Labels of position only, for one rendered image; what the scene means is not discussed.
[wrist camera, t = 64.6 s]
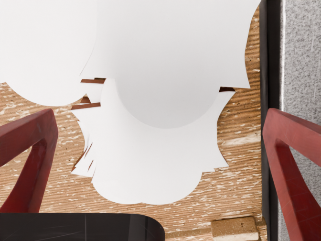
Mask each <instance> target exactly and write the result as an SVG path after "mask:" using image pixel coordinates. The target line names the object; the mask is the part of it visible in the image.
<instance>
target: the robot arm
mask: <svg viewBox="0 0 321 241"><path fill-rule="evenodd" d="M262 134H263V139H264V144H265V148H266V152H267V158H268V163H269V167H270V170H271V174H272V177H273V181H274V184H275V188H276V191H277V195H278V199H279V202H280V206H281V209H282V213H283V217H284V220H285V223H286V227H287V230H288V234H289V238H290V241H321V207H320V206H319V204H318V203H317V201H316V199H315V198H314V196H313V195H312V193H311V192H310V190H309V189H308V187H307V185H306V183H305V181H304V179H303V177H302V175H301V173H300V170H299V168H298V166H297V164H296V161H295V159H294V157H293V155H292V153H291V150H290V148H289V146H290V147H292V148H293V149H295V150H296V151H298V152H299V153H301V154H302V155H304V156H305V157H307V158H308V159H310V160H311V161H313V162H314V163H315V164H317V165H318V166H320V167H321V126H320V125H318V124H316V123H313V122H310V121H308V120H305V119H302V118H300V117H297V116H294V115H292V114H289V113H286V112H284V111H281V110H279V109H276V108H269V109H268V111H267V116H266V119H265V123H264V127H263V132H262ZM58 135H59V131H58V127H57V123H56V119H55V116H54V111H53V110H52V109H43V110H41V111H38V112H36V113H33V114H31V115H28V116H25V117H23V118H20V119H18V120H15V121H12V122H10V123H7V124H4V125H2V126H0V168H1V167H2V166H4V165H5V164H6V163H8V162H9V161H11V160H12V159H14V158H15V157H17V156H18V155H20V154H21V153H23V152H24V151H25V150H27V149H28V148H30V147H31V146H32V149H31V151H30V153H29V155H28V158H27V160H26V162H25V164H24V166H23V169H22V171H21V173H20V175H19V177H18V180H17V182H16V184H15V186H14V188H13V189H12V191H11V192H10V194H9V196H8V197H7V199H6V200H5V202H4V203H3V205H2V206H1V208H0V241H165V231H164V228H163V226H162V225H161V224H160V223H159V222H158V221H156V220H155V219H153V218H151V217H149V216H146V215H141V214H135V213H39V210H40V207H41V203H42V200H43V196H44V192H45V189H46V185H47V182H48V178H49V174H50V171H51V168H52V163H53V159H54V153H55V149H56V144H57V140H58Z"/></svg>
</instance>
